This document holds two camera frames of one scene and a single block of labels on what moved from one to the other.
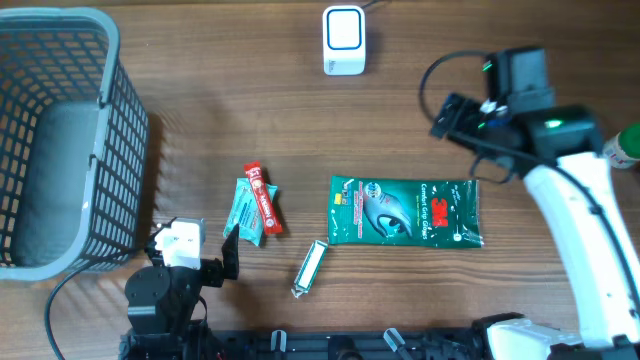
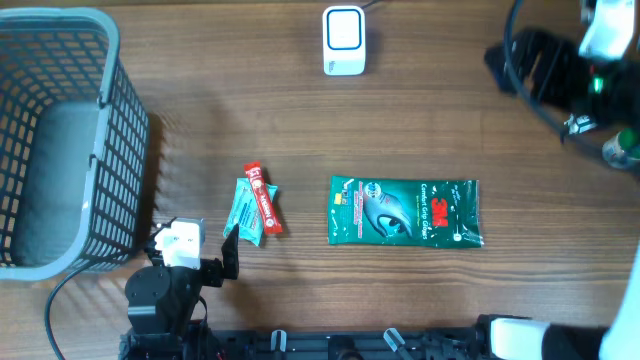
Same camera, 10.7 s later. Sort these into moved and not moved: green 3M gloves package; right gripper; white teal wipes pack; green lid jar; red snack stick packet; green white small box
Moved: right gripper; green white small box
Not moved: white teal wipes pack; green 3M gloves package; red snack stick packet; green lid jar
